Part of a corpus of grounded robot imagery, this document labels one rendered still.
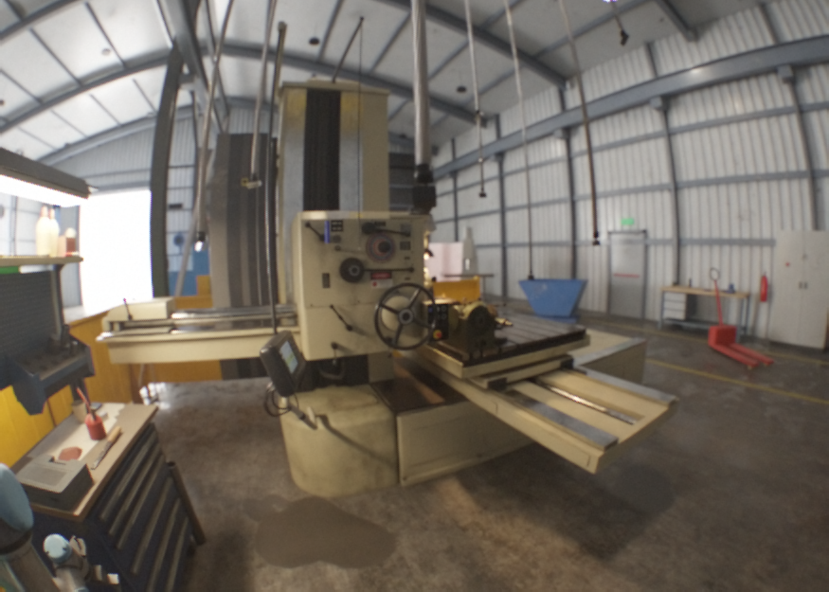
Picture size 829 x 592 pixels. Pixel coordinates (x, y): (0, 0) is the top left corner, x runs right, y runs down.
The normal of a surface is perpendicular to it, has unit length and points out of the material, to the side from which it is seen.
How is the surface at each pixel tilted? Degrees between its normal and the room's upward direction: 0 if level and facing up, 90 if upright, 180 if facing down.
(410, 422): 90
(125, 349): 90
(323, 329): 90
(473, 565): 0
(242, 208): 90
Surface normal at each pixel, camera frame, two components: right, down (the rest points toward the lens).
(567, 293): -0.61, 0.08
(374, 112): 0.40, 0.07
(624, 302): -0.91, 0.05
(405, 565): -0.03, -1.00
